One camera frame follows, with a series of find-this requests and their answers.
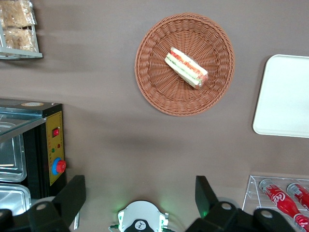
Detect clear acrylic bottle rack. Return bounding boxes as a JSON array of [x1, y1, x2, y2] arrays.
[[242, 175, 309, 232]]

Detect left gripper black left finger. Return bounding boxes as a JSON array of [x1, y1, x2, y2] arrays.
[[0, 175, 86, 232]]

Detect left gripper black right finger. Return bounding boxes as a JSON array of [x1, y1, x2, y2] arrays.
[[185, 175, 299, 232]]

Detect steel warmer pan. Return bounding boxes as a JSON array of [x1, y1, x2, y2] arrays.
[[0, 183, 32, 216], [0, 134, 27, 183]]

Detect triangle sandwich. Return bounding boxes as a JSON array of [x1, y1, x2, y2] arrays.
[[164, 47, 209, 90]]

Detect red cola bottle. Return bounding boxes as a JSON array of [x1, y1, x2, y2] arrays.
[[287, 183, 309, 210], [259, 178, 309, 232]]

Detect clear bag of crackers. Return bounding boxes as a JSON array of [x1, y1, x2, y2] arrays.
[[0, 0, 38, 29], [2, 28, 37, 53]]

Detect black glass food warmer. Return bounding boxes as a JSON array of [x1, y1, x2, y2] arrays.
[[0, 98, 68, 218]]

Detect cream plastic tray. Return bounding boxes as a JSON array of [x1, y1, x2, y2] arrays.
[[252, 54, 309, 139]]

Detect round brown wicker basket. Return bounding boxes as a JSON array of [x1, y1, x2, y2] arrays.
[[134, 12, 235, 117]]

